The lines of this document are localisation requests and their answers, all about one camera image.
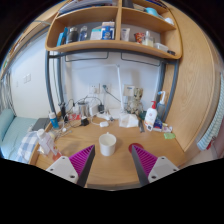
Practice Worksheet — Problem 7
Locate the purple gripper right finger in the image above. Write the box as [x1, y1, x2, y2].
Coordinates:
[131, 148, 179, 186]

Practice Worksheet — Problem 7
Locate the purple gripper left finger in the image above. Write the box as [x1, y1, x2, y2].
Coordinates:
[47, 145, 95, 187]

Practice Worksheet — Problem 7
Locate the red round coaster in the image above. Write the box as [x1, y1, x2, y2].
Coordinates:
[128, 143, 144, 153]

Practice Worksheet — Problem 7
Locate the clear plastic bottle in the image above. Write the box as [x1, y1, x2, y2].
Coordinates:
[37, 129, 55, 155]

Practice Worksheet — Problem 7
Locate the green sticky note pad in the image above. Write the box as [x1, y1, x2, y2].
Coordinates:
[164, 133, 176, 139]

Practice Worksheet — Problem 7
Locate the white ceramic mug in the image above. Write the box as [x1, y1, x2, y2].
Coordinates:
[99, 132, 117, 156]

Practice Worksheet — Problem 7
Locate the white pump lotion bottle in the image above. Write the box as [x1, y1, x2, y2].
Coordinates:
[144, 101, 157, 131]

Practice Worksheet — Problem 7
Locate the blue capped bottle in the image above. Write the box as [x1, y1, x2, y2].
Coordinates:
[49, 112, 59, 129]

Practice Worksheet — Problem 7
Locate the white power adapter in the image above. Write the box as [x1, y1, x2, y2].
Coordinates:
[100, 121, 109, 127]

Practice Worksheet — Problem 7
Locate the white tissue pack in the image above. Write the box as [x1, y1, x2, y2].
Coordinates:
[119, 113, 138, 128]

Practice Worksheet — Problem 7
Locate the plaid cloth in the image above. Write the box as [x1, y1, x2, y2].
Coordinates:
[16, 131, 38, 164]

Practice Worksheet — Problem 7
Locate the steel cup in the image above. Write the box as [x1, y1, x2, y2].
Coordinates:
[78, 102, 89, 117]

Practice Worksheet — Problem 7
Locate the grey spray bottle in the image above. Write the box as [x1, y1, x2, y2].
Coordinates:
[157, 91, 166, 120]

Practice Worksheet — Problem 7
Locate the white desk lamp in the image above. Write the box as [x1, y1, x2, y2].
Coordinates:
[106, 64, 125, 118]

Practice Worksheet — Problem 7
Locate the groot figurine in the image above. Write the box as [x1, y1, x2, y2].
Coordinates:
[127, 87, 143, 116]

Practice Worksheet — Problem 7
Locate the bed with teal sheet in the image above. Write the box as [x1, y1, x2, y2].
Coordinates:
[0, 109, 36, 160]

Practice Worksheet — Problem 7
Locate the clear bottle on shelf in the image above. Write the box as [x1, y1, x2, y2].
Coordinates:
[142, 31, 154, 47]

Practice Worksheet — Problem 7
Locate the dark jar on shelf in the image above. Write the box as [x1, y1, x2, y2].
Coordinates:
[66, 27, 78, 44]

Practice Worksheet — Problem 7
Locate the white tube on shelf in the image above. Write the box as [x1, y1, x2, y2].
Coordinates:
[121, 28, 130, 41]

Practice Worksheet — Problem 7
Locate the blue white box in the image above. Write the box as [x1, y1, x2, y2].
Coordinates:
[101, 21, 115, 40]

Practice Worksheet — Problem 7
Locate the teal bowl on shelf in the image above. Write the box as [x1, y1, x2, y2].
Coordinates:
[145, 7, 159, 17]

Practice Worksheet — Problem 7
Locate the wall power socket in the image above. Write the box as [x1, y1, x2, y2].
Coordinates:
[89, 84, 100, 94]

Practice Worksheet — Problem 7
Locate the wooden wall shelf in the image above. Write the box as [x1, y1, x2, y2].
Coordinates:
[45, 0, 182, 60]

